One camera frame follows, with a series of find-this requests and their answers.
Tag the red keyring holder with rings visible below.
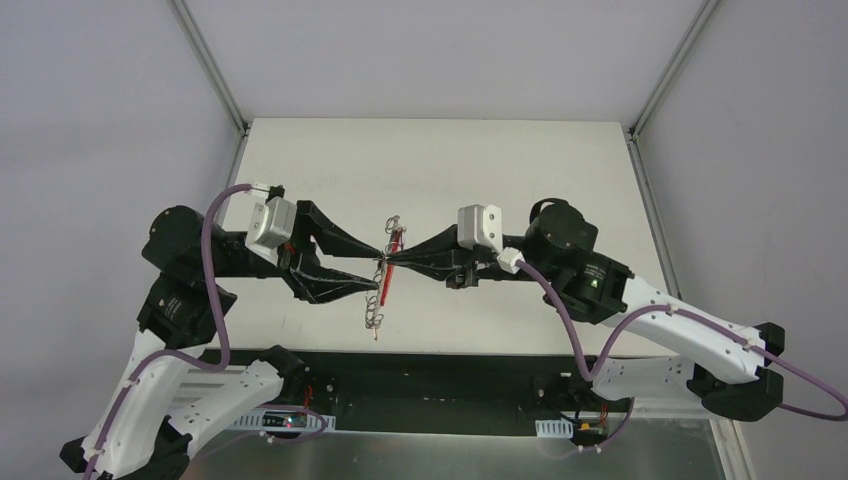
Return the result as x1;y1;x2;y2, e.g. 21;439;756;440
364;215;406;342

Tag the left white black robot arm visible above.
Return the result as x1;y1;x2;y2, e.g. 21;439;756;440
60;197;379;479

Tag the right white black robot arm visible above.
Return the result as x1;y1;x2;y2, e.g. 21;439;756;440
388;198;785;422

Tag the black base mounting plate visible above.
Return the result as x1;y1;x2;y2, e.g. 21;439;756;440
218;349;684;439

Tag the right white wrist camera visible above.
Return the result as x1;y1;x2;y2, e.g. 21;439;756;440
457;204;524;274

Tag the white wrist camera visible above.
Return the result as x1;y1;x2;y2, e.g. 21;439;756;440
245;197;297;253
457;204;524;274

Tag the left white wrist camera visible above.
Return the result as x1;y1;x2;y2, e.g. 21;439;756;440
245;197;297;253

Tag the left white cable duct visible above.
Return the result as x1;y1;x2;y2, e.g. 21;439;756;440
225;409;336;433

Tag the white cable duct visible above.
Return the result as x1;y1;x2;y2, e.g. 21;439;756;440
225;409;336;433
534;418;574;439

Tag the right white cable duct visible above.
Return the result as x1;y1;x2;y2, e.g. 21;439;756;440
534;418;574;439

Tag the right metal frame post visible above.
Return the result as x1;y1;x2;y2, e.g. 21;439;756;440
628;0;723;141

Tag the metal frame post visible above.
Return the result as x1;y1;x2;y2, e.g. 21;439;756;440
628;0;723;141
168;0;249;137

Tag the left metal frame post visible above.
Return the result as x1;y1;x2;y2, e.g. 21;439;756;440
168;0;249;137

